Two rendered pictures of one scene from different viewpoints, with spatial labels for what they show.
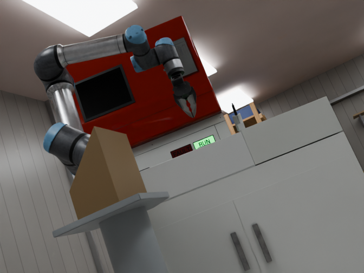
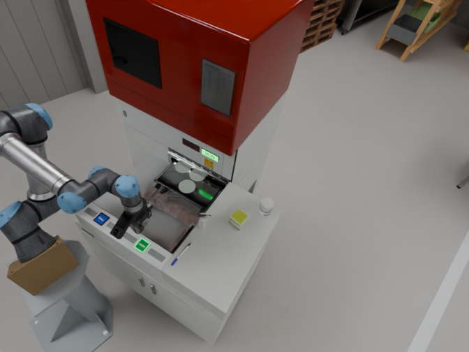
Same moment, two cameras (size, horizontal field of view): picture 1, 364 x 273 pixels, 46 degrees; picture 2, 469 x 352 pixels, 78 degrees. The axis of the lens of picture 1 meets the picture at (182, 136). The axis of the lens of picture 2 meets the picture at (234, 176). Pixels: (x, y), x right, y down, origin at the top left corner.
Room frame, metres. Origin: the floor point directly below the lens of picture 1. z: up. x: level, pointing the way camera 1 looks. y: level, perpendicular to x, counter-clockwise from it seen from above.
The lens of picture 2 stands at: (1.27, -0.60, 2.30)
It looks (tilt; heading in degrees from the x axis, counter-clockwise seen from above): 51 degrees down; 19
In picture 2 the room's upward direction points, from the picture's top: 11 degrees clockwise
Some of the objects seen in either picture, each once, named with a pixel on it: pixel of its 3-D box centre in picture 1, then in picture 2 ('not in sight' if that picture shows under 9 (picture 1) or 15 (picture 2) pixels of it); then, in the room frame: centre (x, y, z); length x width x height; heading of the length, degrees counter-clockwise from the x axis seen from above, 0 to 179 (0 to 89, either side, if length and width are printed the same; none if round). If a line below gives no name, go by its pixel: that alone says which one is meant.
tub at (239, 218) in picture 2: not in sight; (239, 219); (2.02, -0.41, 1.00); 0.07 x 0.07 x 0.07; 78
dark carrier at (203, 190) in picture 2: not in sight; (197, 174); (2.22, -0.03, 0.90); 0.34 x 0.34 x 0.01; 88
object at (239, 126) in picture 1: (241, 128); (204, 218); (1.91, -0.27, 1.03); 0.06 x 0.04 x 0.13; 178
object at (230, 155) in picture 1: (182, 175); (124, 239); (1.67, 0.06, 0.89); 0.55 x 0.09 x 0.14; 88
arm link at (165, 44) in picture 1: (166, 52); (128, 190); (1.68, -0.07, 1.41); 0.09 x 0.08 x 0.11; 91
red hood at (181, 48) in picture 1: (145, 106); (206, 45); (2.58, 0.14, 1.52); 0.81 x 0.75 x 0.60; 88
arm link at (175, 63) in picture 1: (173, 68); (131, 202); (1.68, -0.07, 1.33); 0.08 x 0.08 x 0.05
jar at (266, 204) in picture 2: not in sight; (265, 207); (2.16, -0.50, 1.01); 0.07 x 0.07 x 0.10
